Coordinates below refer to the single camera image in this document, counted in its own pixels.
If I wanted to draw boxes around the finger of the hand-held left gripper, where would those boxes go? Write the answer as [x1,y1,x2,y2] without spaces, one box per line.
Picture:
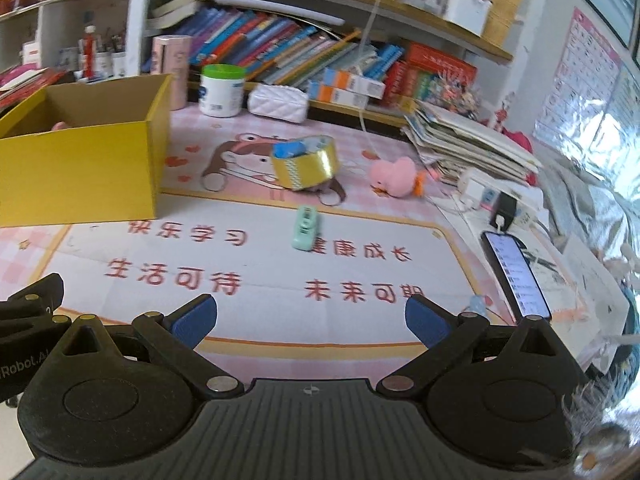
[0,273,75,333]

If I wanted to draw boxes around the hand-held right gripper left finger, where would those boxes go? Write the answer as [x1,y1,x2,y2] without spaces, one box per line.
[52,294,246,402]

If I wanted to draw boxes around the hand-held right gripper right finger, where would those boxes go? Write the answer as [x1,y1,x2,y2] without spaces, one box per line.
[376,295,571,402]

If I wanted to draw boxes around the yellow cardboard box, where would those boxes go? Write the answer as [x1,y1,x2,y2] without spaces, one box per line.
[0,73,174,229]

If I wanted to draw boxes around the mint green toy car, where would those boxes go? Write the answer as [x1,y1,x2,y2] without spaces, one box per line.
[291,205,322,252]

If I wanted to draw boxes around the pink plush toy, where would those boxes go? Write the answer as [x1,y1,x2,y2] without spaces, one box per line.
[369,156,429,197]

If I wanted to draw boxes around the gold packing tape roll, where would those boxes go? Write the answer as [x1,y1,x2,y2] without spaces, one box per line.
[270,135,342,192]

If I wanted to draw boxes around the black smartphone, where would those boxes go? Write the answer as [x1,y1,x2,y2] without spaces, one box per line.
[481,230,554,322]

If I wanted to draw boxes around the black charger plug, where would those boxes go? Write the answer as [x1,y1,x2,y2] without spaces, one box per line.
[487,192,521,233]

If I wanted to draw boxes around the white power strip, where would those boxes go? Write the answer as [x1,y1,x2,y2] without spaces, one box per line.
[457,167,540,233]

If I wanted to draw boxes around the white paper sheet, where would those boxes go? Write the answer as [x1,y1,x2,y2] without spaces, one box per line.
[520,232,632,353]

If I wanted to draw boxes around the pile of papers and booklets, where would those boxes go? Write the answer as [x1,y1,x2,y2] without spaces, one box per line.
[400,100,544,187]

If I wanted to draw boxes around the small blue item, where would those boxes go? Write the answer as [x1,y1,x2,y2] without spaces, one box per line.
[274,141,316,160]

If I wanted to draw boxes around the grey fluffy fur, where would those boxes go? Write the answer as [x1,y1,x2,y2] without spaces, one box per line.
[560,380,640,477]

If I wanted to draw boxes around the silver foil sheet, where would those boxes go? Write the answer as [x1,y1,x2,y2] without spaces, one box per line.
[540,135,640,273]

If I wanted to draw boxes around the pile of red books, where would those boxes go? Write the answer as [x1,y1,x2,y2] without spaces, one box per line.
[0,65,68,107]

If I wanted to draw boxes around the colourful beaded ornament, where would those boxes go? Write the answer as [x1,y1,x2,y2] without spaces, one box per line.
[429,74,482,117]

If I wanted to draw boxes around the white canister with green lid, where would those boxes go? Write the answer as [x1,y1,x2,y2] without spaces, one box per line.
[198,64,247,119]

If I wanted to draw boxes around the white quilted tissue box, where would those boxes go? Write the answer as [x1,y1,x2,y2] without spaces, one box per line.
[247,84,309,124]

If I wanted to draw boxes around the white pen holder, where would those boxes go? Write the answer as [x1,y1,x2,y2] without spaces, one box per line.
[95,35,129,80]

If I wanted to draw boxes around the red tassel ornament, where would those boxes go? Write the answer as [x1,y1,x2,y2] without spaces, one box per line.
[82,25,97,80]

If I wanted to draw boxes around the orange blue white carton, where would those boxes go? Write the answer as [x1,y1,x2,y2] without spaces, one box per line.
[322,67,386,99]
[307,81,369,110]

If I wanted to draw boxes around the pink thermos bottle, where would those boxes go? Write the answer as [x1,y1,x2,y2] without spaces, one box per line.
[151,35,194,111]

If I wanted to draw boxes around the red boxed book set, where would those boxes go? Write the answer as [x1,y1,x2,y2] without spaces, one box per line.
[385,42,478,107]

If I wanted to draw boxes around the white shelf unit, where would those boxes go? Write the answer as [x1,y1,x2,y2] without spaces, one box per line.
[0,0,138,86]

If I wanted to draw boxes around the row of colourful books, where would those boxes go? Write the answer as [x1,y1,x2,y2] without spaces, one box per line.
[142,6,407,102]

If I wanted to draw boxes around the stack of thick books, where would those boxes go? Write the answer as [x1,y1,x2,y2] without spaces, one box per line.
[145,0,212,32]

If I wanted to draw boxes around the white storage box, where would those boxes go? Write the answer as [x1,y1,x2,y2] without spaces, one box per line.
[444,0,494,37]

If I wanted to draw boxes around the tan woven box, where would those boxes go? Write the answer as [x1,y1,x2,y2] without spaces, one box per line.
[482,0,527,47]

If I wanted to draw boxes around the pink wall chart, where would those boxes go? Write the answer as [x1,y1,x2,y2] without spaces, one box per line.
[532,7,624,161]

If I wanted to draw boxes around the white hanging cable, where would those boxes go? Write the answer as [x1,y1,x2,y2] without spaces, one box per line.
[357,0,387,153]

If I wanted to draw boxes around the pale wall chart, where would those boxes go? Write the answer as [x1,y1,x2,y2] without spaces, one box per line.
[607,62,640,122]

